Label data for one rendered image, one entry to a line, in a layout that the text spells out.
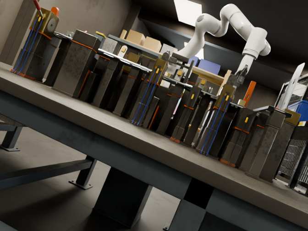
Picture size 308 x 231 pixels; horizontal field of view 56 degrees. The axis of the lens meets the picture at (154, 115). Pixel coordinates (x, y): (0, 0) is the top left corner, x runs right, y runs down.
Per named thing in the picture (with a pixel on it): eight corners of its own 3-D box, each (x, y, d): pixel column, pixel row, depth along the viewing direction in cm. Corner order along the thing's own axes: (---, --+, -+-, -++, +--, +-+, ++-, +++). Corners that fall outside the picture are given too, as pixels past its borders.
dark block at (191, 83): (165, 134, 181) (191, 71, 181) (166, 134, 188) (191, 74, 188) (173, 137, 180) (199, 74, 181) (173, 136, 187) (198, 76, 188)
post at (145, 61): (118, 114, 185) (143, 56, 185) (120, 114, 190) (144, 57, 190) (126, 117, 185) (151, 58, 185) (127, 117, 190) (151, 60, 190)
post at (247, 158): (238, 169, 137) (262, 112, 137) (236, 167, 142) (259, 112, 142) (248, 173, 136) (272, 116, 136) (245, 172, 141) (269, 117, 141)
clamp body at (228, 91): (195, 152, 134) (224, 82, 134) (194, 150, 145) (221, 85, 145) (208, 158, 133) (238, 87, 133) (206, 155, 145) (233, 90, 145)
